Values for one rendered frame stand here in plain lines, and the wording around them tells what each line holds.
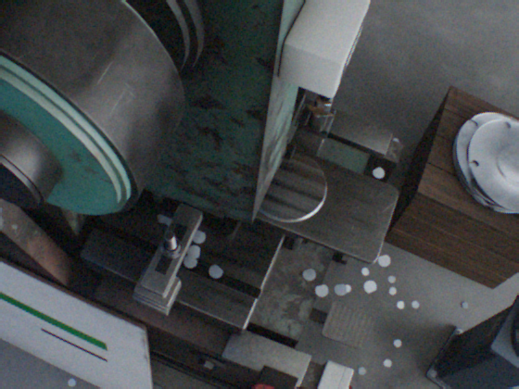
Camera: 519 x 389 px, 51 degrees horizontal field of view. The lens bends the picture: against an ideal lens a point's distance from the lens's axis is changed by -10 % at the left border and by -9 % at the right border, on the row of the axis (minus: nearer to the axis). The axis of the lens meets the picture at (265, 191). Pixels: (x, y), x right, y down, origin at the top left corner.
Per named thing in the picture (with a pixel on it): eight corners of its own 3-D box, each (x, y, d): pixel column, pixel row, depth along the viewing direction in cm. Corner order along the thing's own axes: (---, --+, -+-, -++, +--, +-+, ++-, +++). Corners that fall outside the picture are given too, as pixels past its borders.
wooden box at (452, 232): (518, 191, 186) (568, 141, 155) (493, 290, 170) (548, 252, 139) (417, 144, 190) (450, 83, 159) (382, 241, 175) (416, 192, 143)
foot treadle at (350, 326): (371, 319, 153) (375, 315, 148) (359, 353, 149) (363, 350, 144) (169, 239, 158) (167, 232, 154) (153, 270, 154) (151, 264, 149)
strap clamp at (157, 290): (208, 226, 97) (208, 200, 88) (167, 315, 90) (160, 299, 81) (176, 212, 98) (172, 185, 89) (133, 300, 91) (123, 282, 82)
